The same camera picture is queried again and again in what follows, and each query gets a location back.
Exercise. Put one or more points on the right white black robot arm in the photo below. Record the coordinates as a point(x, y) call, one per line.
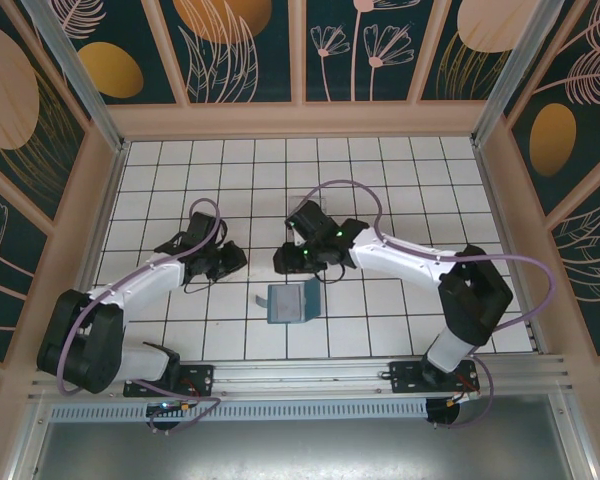
point(400, 260)

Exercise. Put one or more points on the blue card holder wallet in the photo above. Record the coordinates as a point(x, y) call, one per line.
point(311, 300)

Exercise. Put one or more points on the aluminium mounting rail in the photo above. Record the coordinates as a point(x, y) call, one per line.
point(300, 372)

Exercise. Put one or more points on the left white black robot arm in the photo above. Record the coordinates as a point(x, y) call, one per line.
point(150, 280)

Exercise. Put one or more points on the grey card orange print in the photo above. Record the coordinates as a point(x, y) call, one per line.
point(285, 302)

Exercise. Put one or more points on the grey metal sheet panel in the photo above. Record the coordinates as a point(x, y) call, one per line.
point(300, 450)

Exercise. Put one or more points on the aluminium corner post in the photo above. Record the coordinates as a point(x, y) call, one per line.
point(501, 102)
point(95, 100)

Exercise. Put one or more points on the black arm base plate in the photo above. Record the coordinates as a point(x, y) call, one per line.
point(202, 375)
point(402, 372)

